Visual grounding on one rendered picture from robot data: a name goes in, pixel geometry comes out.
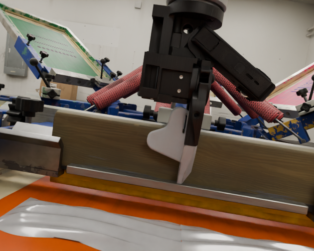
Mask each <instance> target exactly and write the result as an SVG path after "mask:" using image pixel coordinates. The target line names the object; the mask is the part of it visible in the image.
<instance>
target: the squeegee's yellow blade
mask: <svg viewBox="0 0 314 251"><path fill-rule="evenodd" d="M60 177H66V178H72V179H77V180H83V181H89V182H94V183H100V184H106V185H112V186H117V187H123V188H129V189H135V190H140V191H146V192H152V193H157V194H163V195H169V196H175V197H180V198H186V199H191V200H197V201H203V202H209V203H214V204H220V205H226V206H231V207H237V208H243V209H249V210H254V211H260V212H266V213H272V214H277V215H283V216H289V217H294V218H300V219H306V220H311V219H310V218H308V217H307V216H306V215H304V214H298V213H292V212H286V211H281V210H275V209H269V208H263V207H258V206H252V205H246V204H240V203H234V202H229V201H223V200H217V199H211V198H206V197H200V196H194V195H188V194H183V193H177V192H171V191H165V190H160V189H154V188H149V187H143V186H137V185H131V184H126V183H120V182H114V181H108V180H102V179H97V178H91V177H85V176H79V175H74V174H68V173H66V169H65V170H64V174H62V175H61V176H60Z"/></svg>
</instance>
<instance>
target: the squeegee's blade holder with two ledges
mask: <svg viewBox="0 0 314 251"><path fill-rule="evenodd" d="M66 173H68V174H74V175H79V176H85V177H91V178H97V179H102V180H108V181H114V182H120V183H126V184H131V185H137V186H143V187H149V188H154V189H160V190H165V191H171V192H177V193H183V194H188V195H194V196H200V197H206V198H211V199H217V200H223V201H229V202H234V203H240V204H246V205H252V206H258V207H263V208H269V209H275V210H281V211H286V212H292V213H298V214H304V215H306V214H307V213H308V206H307V205H306V204H304V203H302V202H296V201H290V200H284V199H278V198H272V197H267V196H261V195H255V194H249V193H243V192H237V191H231V190H226V189H220V188H214V187H208V186H202V185H196V184H191V183H185V182H183V183H182V184H177V183H176V182H177V181H173V180H167V179H161V178H155V177H150V176H144V175H138V174H132V173H126V172H120V171H115V170H109V169H103V168H98V167H92V166H86V165H80V164H74V163H70V164H68V165H67V169H66Z"/></svg>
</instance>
